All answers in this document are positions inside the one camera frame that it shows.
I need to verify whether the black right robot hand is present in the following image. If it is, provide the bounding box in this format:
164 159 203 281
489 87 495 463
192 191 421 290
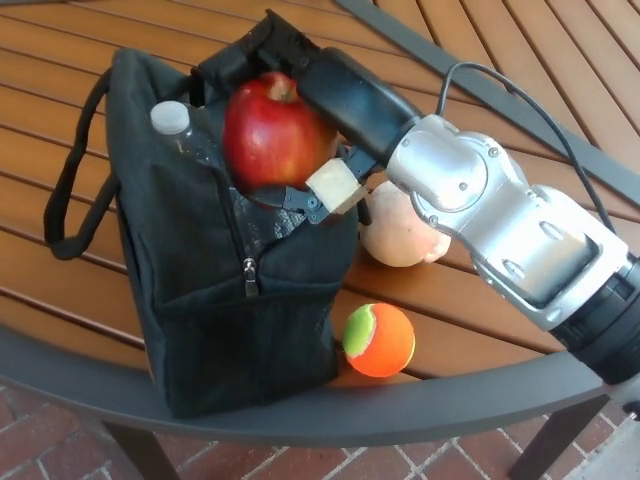
192 8 421 226

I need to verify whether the red apple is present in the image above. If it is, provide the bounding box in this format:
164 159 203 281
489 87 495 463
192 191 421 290
221 71 341 209

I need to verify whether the clear plastic water bottle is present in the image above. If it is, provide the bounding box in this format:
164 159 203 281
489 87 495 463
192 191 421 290
149 101 226 171

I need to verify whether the cream round soft toy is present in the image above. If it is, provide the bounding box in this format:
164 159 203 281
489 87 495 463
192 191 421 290
359 179 452 267

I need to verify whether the dark grey insulated lunch bag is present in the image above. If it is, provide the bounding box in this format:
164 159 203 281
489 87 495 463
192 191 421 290
43 47 374 420

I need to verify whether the orange and green tennis ball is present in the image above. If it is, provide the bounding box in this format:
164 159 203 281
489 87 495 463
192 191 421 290
342 302 417 377

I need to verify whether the dark metal table leg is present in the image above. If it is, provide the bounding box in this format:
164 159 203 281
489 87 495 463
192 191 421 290
102 422 179 480
509 394 611 480

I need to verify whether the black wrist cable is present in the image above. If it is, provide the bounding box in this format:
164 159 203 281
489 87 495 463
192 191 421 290
435 62 614 226

